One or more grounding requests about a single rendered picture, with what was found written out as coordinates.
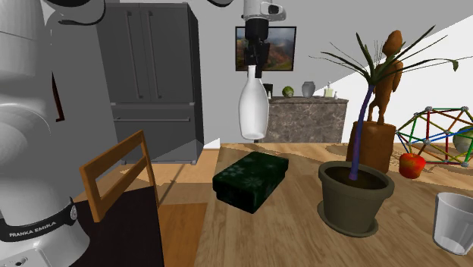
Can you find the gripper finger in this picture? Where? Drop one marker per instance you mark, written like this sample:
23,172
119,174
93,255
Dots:
249,55
261,55

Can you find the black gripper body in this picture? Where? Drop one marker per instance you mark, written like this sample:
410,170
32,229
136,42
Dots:
257,29

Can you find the white bottle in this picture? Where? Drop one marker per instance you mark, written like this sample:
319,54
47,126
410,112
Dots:
253,107

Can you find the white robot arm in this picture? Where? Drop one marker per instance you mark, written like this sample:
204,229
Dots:
29,155

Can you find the marble cabinet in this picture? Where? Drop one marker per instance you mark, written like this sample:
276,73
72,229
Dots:
306,120

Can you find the grey refrigerator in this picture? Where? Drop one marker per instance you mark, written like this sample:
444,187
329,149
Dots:
155,55

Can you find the dark green patterned box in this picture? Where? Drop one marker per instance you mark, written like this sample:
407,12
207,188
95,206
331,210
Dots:
249,181

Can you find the brown wooden figure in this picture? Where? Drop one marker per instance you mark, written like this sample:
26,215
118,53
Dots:
373,144

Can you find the wooden chair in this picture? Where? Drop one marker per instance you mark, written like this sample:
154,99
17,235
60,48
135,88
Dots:
111,162

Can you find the potted plant in olive pot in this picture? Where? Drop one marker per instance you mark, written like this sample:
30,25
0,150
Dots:
351,207

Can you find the colourful rod dome structure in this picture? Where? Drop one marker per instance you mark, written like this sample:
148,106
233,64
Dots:
428,125

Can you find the wooden table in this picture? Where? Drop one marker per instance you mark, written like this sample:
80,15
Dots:
288,240

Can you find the red apple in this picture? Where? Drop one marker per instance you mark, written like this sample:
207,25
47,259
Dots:
412,166

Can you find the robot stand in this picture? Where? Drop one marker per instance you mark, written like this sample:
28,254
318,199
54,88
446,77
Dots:
125,236

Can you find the pale green ball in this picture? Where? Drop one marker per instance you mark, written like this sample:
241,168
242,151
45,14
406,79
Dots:
463,140

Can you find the clear glass cup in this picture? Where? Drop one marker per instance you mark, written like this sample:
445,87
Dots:
452,222

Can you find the landscape wall picture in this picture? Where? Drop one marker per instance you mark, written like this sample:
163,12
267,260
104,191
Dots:
282,48

